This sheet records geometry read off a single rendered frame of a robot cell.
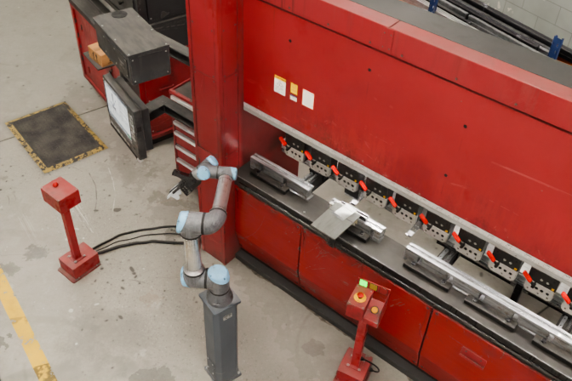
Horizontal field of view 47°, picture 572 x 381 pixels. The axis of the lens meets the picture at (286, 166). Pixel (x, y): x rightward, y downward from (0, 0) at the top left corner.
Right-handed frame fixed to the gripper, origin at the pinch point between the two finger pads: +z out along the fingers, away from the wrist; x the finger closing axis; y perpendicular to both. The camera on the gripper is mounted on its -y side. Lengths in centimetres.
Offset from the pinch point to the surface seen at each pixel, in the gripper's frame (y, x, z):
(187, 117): -19, 61, -21
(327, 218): 76, 7, -58
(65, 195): -37, 40, 70
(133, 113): -48, 3, -19
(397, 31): 5, -39, -158
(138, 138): -35.1, 8.9, -8.0
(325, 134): 35, 10, -91
